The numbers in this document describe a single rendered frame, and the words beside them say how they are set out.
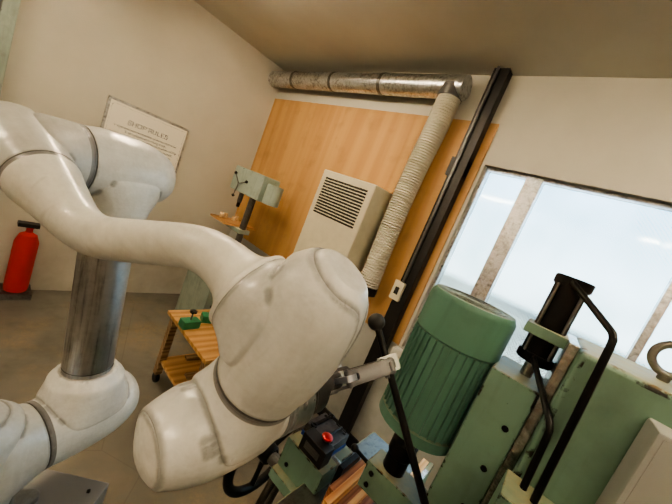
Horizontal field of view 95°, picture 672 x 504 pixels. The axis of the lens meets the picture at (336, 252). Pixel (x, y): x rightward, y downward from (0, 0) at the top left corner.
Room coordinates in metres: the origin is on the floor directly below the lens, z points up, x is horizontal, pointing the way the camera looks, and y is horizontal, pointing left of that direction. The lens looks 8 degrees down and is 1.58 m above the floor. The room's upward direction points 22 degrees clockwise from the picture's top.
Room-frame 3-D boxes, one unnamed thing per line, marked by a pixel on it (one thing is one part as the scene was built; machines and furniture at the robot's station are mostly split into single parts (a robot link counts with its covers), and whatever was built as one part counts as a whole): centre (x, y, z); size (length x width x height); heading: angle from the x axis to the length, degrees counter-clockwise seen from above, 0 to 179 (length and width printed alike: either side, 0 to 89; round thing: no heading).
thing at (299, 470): (0.77, -0.16, 0.91); 0.15 x 0.14 x 0.09; 144
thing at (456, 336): (0.64, -0.31, 1.35); 0.18 x 0.18 x 0.31
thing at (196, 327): (1.98, 0.46, 0.32); 0.66 x 0.57 x 0.64; 142
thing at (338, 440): (0.77, -0.16, 0.99); 0.13 x 0.11 x 0.06; 144
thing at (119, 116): (2.71, 1.91, 1.48); 0.64 x 0.02 x 0.46; 141
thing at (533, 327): (0.56, -0.42, 1.53); 0.08 x 0.08 x 0.17; 54
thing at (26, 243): (2.20, 2.21, 0.30); 0.19 x 0.18 x 0.60; 51
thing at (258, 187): (2.76, 0.87, 0.79); 0.62 x 0.48 x 1.58; 53
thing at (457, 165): (2.04, -0.51, 1.35); 0.11 x 0.10 x 2.70; 51
